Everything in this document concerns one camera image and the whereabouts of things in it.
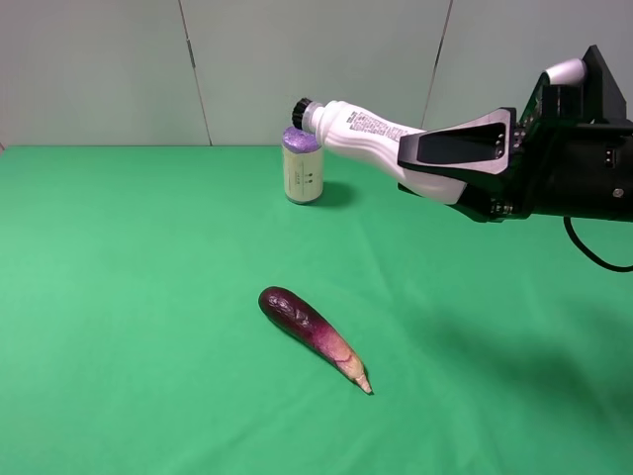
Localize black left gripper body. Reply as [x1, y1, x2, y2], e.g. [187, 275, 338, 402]
[487, 108, 632, 222]

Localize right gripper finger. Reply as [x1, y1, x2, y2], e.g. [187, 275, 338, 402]
[397, 107, 516, 184]
[397, 181, 496, 224]

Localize white bottle black cap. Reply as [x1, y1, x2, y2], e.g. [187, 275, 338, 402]
[292, 98, 465, 205]

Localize purple garbage bag roll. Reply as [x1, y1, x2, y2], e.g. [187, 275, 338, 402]
[282, 126, 324, 204]

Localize purple eggplant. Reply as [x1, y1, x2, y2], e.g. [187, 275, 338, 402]
[258, 286, 374, 395]

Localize green tablecloth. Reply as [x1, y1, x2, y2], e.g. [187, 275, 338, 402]
[1, 147, 632, 474]

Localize black cable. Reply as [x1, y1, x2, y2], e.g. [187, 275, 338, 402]
[563, 215, 633, 272]

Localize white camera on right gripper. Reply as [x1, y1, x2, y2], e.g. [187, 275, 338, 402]
[520, 45, 628, 124]

